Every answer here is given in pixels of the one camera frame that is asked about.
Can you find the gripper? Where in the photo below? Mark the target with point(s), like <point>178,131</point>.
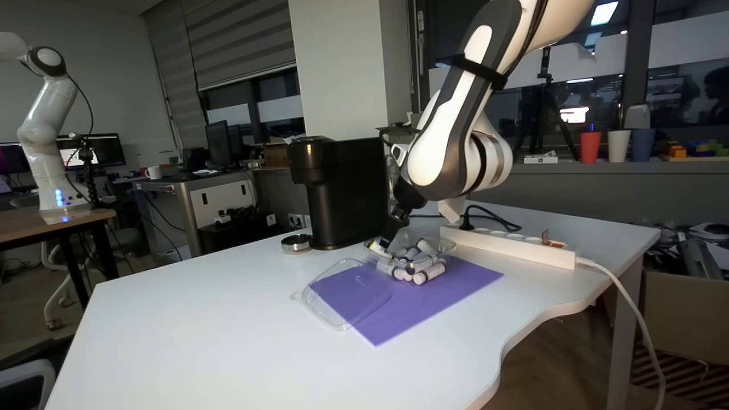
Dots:
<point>408,200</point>

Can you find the small white bottle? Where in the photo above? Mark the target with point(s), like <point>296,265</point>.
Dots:
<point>376,247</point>

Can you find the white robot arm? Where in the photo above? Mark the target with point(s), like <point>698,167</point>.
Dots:
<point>42,131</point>

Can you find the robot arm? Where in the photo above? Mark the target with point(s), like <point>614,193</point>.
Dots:
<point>455,131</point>

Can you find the clear plastic bowl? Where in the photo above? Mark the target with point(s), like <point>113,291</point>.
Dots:
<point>447,246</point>

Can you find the white extension power strip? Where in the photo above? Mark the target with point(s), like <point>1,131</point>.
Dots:
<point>512,247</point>

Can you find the black coffee machine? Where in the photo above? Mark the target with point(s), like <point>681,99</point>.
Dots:
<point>342,193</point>

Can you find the heap of small white bottles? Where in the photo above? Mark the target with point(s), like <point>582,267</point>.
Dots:
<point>428,273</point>

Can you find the purple mat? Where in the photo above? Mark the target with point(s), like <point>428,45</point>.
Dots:
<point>421,302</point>

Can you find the clear plastic lid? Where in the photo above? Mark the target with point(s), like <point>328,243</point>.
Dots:
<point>347,293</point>

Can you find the round metal tin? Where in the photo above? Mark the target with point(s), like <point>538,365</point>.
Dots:
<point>296,243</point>

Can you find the small white box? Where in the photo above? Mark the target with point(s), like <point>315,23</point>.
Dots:
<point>540,159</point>

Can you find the red cup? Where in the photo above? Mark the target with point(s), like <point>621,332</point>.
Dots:
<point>590,148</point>

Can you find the monitor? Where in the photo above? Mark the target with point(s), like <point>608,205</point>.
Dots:
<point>12,159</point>
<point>218,143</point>
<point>108,149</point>

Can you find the grey desk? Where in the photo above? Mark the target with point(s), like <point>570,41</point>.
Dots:
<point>193,199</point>

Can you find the white cup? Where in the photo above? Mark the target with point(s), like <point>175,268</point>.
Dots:
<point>618,146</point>

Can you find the window blind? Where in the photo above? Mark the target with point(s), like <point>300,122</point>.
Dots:
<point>239,40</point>

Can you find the blue cup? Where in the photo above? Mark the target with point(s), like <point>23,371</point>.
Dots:
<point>643,145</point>

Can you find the white mug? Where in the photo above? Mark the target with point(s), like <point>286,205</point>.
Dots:
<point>153,172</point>

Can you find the heap of coloured toy blocks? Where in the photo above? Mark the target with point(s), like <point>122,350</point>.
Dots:
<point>697,150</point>

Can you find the cardboard box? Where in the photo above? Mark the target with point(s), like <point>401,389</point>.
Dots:
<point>689,313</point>

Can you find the wooden table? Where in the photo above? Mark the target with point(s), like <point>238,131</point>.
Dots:
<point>51,219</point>

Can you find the office chair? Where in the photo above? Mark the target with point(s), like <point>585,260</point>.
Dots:
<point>23,384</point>

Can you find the wall socket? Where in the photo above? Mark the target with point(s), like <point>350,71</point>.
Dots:
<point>296,221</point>

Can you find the camera on tripod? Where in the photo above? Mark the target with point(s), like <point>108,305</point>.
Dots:
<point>87,165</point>
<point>544,114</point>

